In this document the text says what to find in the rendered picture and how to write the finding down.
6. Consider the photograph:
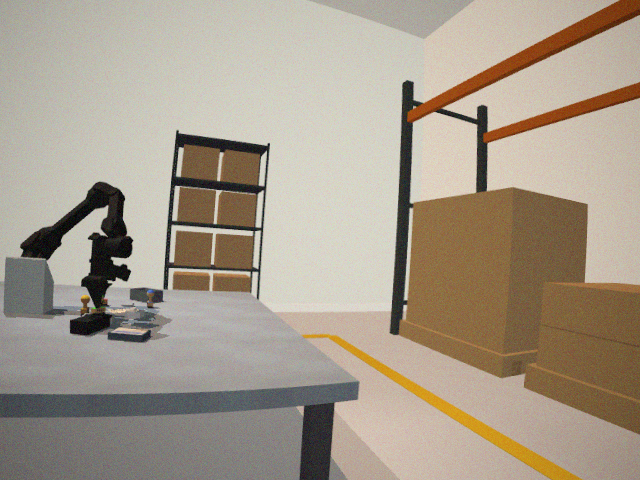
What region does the yellow rubber stamp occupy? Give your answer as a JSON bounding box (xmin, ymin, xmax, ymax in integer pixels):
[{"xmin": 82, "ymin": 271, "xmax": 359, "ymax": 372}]
[{"xmin": 80, "ymin": 295, "xmax": 90, "ymax": 316}]

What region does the cream paper card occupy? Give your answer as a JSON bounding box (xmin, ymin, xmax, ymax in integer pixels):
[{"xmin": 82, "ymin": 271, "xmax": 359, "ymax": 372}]
[{"xmin": 107, "ymin": 307, "xmax": 137, "ymax": 314}]

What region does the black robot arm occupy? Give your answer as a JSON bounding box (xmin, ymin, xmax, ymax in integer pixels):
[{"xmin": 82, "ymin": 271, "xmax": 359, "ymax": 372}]
[{"xmin": 20, "ymin": 182, "xmax": 133, "ymax": 281}]

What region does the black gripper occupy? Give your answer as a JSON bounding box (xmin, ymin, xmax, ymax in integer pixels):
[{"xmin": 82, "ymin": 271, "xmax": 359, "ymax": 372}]
[{"xmin": 81, "ymin": 256, "xmax": 116, "ymax": 308}]

